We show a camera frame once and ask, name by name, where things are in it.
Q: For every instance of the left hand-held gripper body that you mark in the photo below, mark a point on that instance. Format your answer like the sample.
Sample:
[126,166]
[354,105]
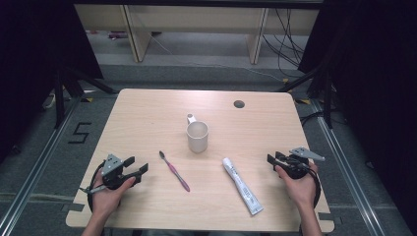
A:
[113,167]

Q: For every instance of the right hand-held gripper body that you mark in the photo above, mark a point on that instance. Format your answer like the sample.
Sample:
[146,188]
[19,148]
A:
[296,167]

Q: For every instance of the pink toothbrush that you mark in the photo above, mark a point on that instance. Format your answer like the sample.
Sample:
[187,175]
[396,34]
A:
[174,171]

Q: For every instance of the white toothpaste tube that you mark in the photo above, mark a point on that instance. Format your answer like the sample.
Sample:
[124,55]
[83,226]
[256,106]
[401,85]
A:
[242,187]

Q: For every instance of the person's right hand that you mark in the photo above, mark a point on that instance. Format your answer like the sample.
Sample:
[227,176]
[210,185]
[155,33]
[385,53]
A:
[301,190]

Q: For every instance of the person's left hand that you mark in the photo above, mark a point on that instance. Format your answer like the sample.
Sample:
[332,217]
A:
[108,200]

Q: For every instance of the black metal stand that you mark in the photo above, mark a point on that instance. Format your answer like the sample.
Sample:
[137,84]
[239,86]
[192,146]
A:
[327,98]
[59,98]

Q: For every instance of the dark curtain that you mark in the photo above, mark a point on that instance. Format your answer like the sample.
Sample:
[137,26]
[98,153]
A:
[377,82]
[32,65]

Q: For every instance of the light wooden desk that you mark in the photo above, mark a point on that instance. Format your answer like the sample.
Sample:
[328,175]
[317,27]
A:
[196,19]

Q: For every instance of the aluminium floor rail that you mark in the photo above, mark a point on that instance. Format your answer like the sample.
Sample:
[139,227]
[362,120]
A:
[347,177]
[36,170]

